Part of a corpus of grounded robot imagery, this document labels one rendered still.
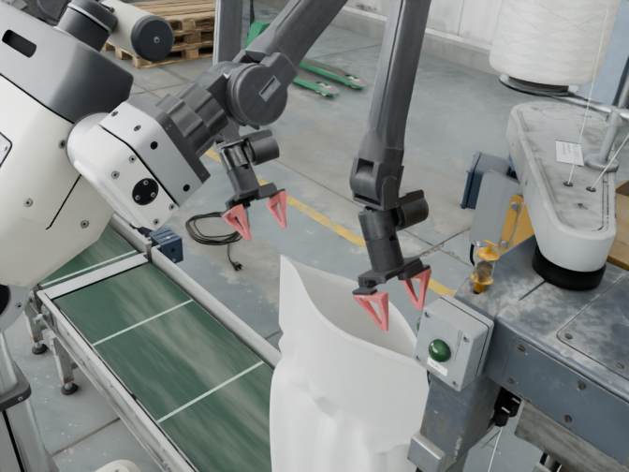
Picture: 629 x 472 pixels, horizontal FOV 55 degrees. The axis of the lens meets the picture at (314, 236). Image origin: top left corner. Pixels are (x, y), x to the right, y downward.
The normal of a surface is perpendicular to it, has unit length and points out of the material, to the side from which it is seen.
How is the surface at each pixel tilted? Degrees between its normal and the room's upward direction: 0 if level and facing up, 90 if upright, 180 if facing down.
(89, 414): 0
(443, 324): 90
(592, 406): 90
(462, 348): 90
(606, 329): 0
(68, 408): 0
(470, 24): 90
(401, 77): 78
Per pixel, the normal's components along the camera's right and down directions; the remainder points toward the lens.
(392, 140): 0.57, 0.06
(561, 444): -0.73, 0.32
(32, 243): 0.28, 0.83
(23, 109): -0.53, -0.29
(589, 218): 0.06, -0.85
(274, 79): 0.58, 0.28
